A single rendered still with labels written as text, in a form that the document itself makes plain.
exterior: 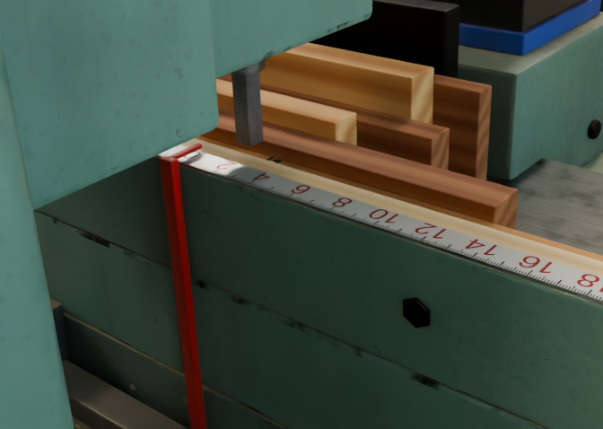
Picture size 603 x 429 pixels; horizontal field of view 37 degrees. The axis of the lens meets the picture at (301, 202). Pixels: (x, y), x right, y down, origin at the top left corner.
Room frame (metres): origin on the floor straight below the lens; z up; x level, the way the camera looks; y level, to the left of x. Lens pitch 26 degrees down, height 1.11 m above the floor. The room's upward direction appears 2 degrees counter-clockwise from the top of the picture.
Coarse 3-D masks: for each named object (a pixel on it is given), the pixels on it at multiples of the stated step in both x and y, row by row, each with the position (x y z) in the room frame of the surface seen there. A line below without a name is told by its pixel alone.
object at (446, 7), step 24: (384, 0) 0.45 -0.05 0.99; (408, 0) 0.45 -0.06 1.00; (360, 24) 0.46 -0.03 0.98; (384, 24) 0.45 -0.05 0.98; (408, 24) 0.44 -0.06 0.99; (432, 24) 0.43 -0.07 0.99; (456, 24) 0.44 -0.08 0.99; (360, 48) 0.46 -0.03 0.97; (384, 48) 0.45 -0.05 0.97; (408, 48) 0.44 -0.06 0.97; (432, 48) 0.43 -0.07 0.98; (456, 48) 0.44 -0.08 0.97; (456, 72) 0.44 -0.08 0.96
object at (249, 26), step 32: (224, 0) 0.33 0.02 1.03; (256, 0) 0.34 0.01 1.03; (288, 0) 0.36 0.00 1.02; (320, 0) 0.37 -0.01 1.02; (352, 0) 0.39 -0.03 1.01; (224, 32) 0.33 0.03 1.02; (256, 32) 0.34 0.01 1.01; (288, 32) 0.36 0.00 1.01; (320, 32) 0.37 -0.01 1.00; (224, 64) 0.33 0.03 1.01; (256, 64) 0.38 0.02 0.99
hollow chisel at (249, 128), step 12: (240, 84) 0.38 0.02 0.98; (252, 84) 0.38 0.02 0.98; (240, 96) 0.38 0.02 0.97; (252, 96) 0.38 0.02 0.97; (240, 108) 0.38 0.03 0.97; (252, 108) 0.38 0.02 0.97; (240, 120) 0.38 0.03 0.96; (252, 120) 0.38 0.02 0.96; (240, 132) 0.38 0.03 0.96; (252, 132) 0.38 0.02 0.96; (252, 144) 0.38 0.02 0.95
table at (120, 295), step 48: (528, 192) 0.42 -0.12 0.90; (576, 192) 0.42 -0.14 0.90; (48, 240) 0.42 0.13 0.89; (96, 240) 0.39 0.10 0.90; (576, 240) 0.37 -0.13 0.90; (48, 288) 0.43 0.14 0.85; (96, 288) 0.40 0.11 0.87; (144, 288) 0.37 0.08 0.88; (192, 288) 0.35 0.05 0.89; (144, 336) 0.38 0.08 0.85; (240, 336) 0.33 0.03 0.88; (288, 336) 0.31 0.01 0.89; (240, 384) 0.33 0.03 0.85; (288, 384) 0.32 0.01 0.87; (336, 384) 0.30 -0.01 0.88; (384, 384) 0.28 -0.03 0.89; (432, 384) 0.27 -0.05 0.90
